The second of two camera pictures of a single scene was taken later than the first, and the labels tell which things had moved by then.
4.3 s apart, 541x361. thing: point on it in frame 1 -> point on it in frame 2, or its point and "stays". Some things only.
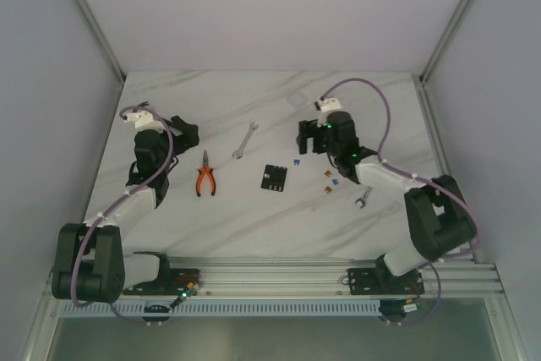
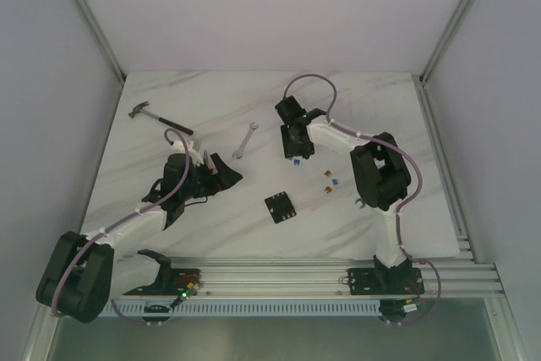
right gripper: (309, 129) -> (290, 150)
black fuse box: (274, 177) -> (280, 207)
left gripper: (182, 133) -> (215, 172)
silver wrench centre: (239, 152) stays
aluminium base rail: (308, 287) stays
